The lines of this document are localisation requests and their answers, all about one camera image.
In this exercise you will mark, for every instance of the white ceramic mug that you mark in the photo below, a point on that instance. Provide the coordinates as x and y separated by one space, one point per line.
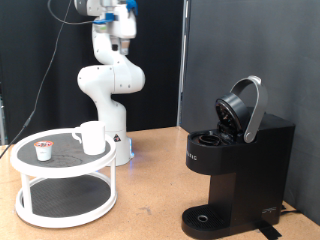
93 140

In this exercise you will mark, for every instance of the silver vertical metal post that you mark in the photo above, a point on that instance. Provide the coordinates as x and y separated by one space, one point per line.
181 83

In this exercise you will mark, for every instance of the white two-tier turntable stand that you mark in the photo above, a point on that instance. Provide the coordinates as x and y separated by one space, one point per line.
63 170

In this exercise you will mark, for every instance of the white coffee pod red lid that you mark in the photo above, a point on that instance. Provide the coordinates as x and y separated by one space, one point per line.
43 153

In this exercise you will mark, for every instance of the black Keurig coffee machine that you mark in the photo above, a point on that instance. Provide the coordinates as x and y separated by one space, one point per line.
253 173

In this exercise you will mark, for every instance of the dark grey partition panel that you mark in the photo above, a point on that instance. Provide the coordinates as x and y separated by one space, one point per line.
293 50

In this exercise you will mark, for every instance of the grey metal frame bar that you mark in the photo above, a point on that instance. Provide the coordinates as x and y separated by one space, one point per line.
2 126

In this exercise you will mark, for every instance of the wrist camera on blue mount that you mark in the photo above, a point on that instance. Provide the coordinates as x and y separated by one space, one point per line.
105 18

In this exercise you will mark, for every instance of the black backdrop curtain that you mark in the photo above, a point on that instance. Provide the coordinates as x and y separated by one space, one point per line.
160 110

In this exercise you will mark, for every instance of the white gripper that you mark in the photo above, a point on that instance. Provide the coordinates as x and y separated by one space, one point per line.
123 26

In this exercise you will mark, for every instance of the black round grip liner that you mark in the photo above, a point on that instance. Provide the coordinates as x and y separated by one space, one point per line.
70 196
66 153

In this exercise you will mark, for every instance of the black tape strip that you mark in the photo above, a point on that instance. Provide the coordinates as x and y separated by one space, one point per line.
270 231

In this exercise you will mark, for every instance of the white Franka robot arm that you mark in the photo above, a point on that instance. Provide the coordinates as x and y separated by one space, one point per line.
110 83

